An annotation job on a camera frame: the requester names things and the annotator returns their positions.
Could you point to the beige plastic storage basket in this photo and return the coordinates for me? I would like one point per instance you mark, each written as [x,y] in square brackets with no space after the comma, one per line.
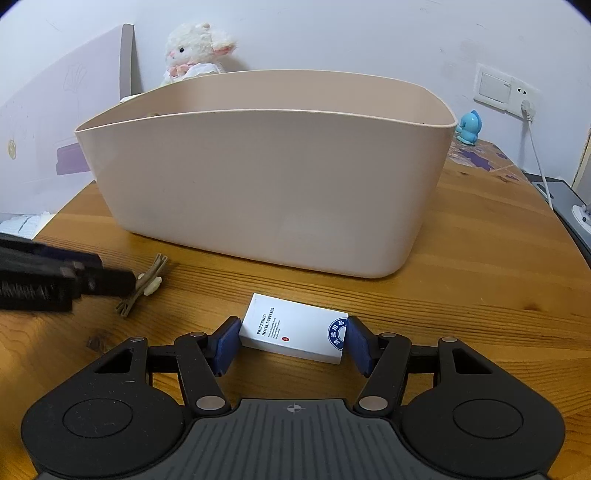
[319,170]

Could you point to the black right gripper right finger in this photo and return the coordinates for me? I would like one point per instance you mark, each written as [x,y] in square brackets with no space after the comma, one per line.
[383,360]

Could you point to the white wall switch socket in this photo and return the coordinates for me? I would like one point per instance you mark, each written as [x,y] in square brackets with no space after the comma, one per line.
[503,91]

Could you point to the lilac bed headboard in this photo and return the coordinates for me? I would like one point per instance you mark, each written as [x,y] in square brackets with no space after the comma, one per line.
[42,164]

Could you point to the blue cartoon figurine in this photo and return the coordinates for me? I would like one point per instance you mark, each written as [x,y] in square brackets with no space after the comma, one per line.
[469,128]

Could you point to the white plush lamb toy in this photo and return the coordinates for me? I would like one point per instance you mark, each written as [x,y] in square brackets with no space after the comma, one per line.
[194,49]

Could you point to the purple patterned table mat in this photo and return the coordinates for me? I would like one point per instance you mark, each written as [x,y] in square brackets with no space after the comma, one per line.
[487,157]

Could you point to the beige wooden hair clip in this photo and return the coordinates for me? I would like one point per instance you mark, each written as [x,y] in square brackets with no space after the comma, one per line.
[147,283]

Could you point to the white blue small box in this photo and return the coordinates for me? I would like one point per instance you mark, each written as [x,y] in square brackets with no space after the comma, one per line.
[294,329]

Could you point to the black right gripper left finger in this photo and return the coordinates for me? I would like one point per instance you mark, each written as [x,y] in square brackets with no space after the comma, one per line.
[200,359]

